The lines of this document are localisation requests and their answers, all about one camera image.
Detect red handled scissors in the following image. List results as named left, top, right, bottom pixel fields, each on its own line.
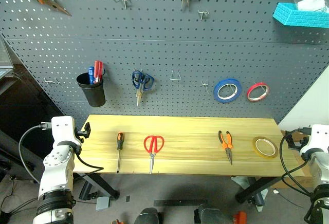
left=143, top=135, right=165, bottom=175

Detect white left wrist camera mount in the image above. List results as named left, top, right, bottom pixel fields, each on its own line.
left=50, top=116, right=82, bottom=145

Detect small orange needle-nose pliers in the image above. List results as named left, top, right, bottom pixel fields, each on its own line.
left=218, top=130, right=234, bottom=166

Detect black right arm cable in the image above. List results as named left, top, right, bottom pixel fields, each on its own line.
left=279, top=127, right=313, bottom=197

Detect blue handled scissors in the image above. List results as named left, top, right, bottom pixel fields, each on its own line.
left=132, top=70, right=155, bottom=107

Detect dark rounded shape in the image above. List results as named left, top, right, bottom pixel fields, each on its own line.
left=133, top=207, right=164, bottom=224
left=193, top=203, right=230, bottom=224

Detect orange black handled screwdriver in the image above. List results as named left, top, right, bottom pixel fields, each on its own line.
left=116, top=132, right=126, bottom=174

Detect black flat floor bar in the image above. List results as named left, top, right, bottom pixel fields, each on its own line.
left=153, top=199, right=209, bottom=208

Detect dark grey pegboard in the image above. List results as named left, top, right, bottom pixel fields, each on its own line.
left=0, top=0, right=329, bottom=125

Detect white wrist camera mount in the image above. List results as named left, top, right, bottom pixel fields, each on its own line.
left=50, top=116, right=82, bottom=145
left=299, top=124, right=329, bottom=156

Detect grey foot pedal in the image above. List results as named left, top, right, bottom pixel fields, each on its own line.
left=95, top=197, right=112, bottom=212

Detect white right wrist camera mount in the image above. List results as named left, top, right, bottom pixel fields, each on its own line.
left=299, top=124, right=329, bottom=156

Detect black plastic cup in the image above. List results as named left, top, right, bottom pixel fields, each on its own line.
left=76, top=72, right=107, bottom=108

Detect blue tape roll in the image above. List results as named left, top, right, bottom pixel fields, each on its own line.
left=213, top=78, right=243, bottom=104

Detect red tape roll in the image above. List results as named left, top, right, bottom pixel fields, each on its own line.
left=246, top=82, right=271, bottom=103

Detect orange red floor object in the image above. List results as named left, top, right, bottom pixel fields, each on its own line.
left=233, top=211, right=248, bottom=224

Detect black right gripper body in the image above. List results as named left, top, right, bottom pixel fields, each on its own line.
left=295, top=135, right=309, bottom=150

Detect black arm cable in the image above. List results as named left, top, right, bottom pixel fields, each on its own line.
left=18, top=122, right=105, bottom=184
left=279, top=127, right=313, bottom=197

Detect teal plastic basket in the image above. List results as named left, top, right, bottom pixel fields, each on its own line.
left=272, top=2, right=329, bottom=28

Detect yellow tape roll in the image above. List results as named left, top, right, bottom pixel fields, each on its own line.
left=252, top=136, right=279, bottom=159

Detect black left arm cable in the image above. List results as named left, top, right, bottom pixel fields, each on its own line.
left=18, top=122, right=105, bottom=184

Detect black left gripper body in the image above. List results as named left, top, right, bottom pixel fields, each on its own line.
left=74, top=127, right=86, bottom=144

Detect black table leg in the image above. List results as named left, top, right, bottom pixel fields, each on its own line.
left=74, top=172, right=120, bottom=200
left=234, top=176, right=284, bottom=204

